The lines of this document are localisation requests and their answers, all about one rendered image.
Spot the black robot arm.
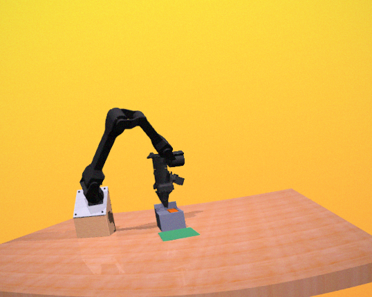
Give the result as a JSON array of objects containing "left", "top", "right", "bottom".
[{"left": 80, "top": 107, "right": 185, "bottom": 206}]

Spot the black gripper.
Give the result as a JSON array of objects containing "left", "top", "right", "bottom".
[{"left": 153, "top": 169, "right": 174, "bottom": 208}]

